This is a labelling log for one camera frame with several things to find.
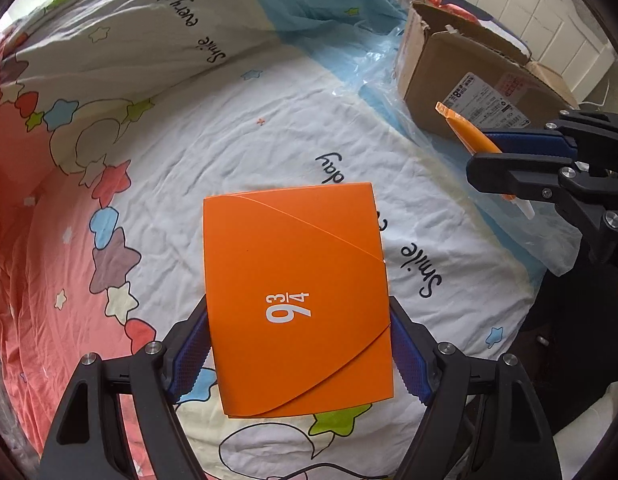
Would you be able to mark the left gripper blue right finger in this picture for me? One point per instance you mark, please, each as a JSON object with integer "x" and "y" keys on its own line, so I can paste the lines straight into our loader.
{"x": 413, "y": 350}

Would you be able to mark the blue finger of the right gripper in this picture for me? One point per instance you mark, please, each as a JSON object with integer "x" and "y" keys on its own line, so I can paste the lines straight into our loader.
{"x": 533, "y": 142}
{"x": 529, "y": 177}

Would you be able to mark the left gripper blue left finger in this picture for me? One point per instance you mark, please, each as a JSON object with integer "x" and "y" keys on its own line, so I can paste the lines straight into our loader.
{"x": 187, "y": 346}

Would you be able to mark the small orange cream tube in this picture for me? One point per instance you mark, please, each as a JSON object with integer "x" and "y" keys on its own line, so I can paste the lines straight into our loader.
{"x": 475, "y": 141}

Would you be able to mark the orange envelope box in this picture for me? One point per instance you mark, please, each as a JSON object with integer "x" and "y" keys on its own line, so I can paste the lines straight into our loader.
{"x": 297, "y": 295}

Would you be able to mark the brown cardboard box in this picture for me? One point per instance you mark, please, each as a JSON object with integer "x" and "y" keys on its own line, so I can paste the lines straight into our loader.
{"x": 446, "y": 59}

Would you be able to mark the white bed headboard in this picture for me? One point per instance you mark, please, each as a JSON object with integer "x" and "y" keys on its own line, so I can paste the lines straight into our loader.
{"x": 563, "y": 36}

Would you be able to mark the star patterned duvet cover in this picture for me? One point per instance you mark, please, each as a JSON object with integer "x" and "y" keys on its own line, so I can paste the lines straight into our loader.
{"x": 117, "y": 119}

